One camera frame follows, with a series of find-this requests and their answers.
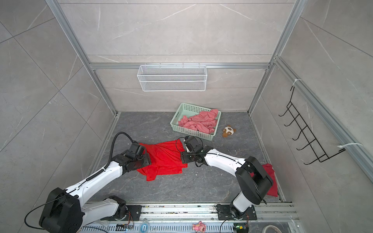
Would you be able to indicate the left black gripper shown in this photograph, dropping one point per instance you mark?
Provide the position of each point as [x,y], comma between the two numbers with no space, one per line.
[147,158]

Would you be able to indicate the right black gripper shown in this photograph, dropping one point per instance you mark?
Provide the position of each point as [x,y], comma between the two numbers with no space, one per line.
[184,157]

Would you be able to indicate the bright red t shirt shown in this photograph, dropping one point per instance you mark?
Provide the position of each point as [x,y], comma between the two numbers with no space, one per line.
[165,159]

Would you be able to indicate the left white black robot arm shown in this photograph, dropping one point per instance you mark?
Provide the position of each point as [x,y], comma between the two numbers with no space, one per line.
[68,211]

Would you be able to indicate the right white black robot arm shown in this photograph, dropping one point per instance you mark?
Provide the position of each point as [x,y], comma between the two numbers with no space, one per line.
[253,179]

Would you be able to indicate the pink t shirt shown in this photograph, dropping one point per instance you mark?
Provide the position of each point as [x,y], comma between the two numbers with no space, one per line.
[204,122]

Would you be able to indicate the brown white plush toy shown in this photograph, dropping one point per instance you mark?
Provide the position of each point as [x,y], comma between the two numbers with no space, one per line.
[228,131]

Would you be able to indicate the light green plastic basket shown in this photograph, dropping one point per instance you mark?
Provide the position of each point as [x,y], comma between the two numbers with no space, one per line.
[191,110]

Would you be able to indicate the pink plush toy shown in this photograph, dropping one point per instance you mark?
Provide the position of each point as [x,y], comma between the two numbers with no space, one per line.
[200,227]

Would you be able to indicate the dark red folded t shirt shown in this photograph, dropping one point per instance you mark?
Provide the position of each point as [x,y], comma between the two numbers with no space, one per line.
[271,172]

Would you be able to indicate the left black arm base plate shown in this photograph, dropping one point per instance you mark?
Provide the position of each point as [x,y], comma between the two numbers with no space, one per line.
[127,213]

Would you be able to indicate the aluminium mounting rail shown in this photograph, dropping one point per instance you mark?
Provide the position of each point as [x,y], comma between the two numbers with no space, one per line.
[208,212]

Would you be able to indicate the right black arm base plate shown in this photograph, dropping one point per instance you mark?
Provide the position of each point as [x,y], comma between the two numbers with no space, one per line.
[229,212]

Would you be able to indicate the black wire hook rack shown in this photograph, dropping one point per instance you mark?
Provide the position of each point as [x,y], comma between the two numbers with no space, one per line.
[305,131]

